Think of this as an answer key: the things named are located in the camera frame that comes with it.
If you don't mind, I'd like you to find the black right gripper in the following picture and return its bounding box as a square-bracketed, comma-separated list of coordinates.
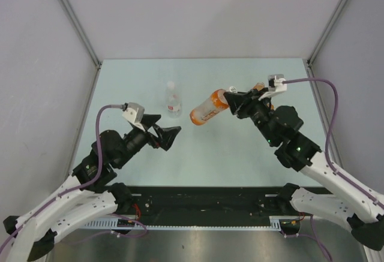
[223, 88, 277, 146]

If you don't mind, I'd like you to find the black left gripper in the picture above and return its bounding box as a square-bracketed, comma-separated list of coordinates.
[115, 114, 181, 167]

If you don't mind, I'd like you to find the white tea bottle cap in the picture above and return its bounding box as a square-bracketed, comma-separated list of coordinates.
[229, 86, 237, 93]

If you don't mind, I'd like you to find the small orange juice bottle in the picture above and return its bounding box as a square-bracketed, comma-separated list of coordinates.
[253, 82, 274, 110]

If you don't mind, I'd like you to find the tall orange tea bottle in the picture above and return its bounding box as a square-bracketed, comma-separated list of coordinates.
[190, 89, 229, 126]

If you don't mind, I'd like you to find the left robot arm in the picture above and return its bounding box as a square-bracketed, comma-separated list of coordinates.
[4, 107, 181, 261]

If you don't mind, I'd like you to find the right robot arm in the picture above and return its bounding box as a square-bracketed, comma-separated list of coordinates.
[224, 88, 383, 251]

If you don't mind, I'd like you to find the clear water bottle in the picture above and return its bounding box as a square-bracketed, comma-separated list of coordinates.
[166, 83, 182, 118]

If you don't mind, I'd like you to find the white water bottle cap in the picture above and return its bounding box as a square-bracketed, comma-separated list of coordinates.
[167, 81, 175, 89]

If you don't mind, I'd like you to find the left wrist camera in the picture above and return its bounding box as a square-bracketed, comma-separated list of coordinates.
[122, 103, 145, 131]

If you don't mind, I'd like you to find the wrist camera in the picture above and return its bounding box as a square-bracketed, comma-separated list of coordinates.
[259, 74, 287, 101]
[122, 103, 145, 131]

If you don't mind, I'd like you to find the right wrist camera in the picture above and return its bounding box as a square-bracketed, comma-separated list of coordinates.
[259, 74, 287, 101]

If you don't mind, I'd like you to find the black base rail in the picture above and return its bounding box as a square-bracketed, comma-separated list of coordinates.
[80, 185, 331, 227]

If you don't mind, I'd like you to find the grey slotted cable duct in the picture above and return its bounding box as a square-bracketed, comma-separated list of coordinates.
[55, 215, 301, 233]

